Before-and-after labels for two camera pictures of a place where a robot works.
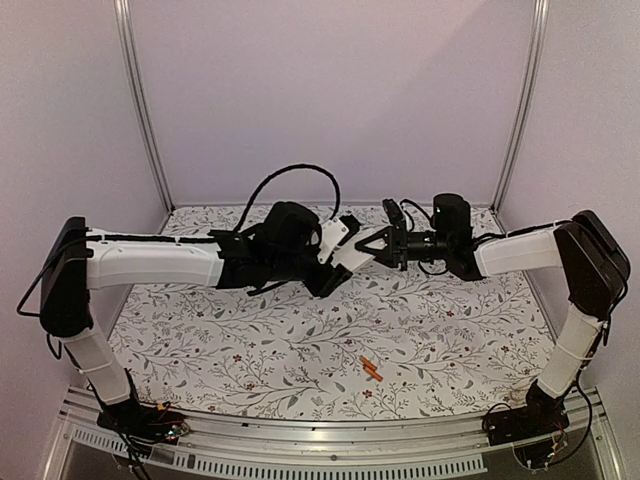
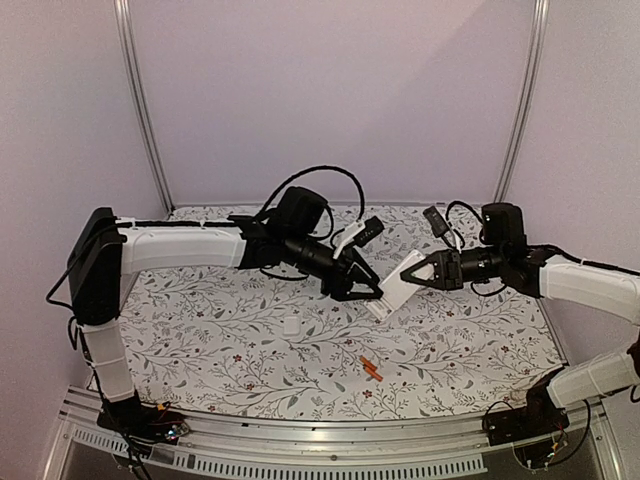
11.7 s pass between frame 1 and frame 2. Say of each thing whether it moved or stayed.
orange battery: stayed
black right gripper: moved
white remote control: moved
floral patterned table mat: stayed
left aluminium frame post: stayed
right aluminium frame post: stayed
